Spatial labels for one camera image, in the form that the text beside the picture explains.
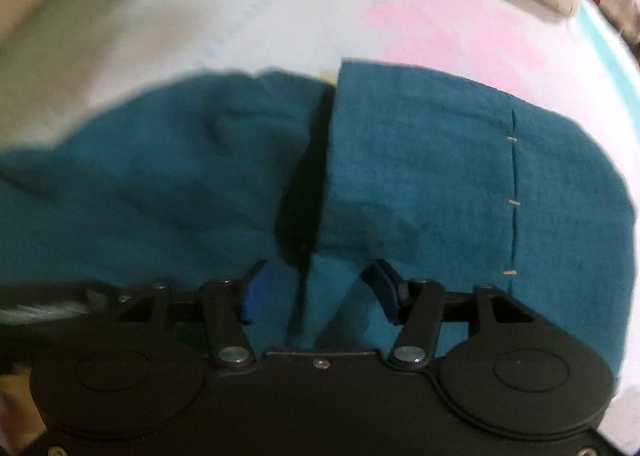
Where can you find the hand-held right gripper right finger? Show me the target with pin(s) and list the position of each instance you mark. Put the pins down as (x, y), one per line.
(382, 293)

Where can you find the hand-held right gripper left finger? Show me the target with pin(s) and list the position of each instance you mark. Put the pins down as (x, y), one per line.
(252, 292)

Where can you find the teal pants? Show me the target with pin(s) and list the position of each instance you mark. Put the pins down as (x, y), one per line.
(425, 161)

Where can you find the pastel patterned bed sheet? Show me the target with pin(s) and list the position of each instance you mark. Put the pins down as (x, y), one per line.
(240, 16)

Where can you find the plaid cloth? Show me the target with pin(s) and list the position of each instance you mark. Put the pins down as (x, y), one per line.
(627, 1)

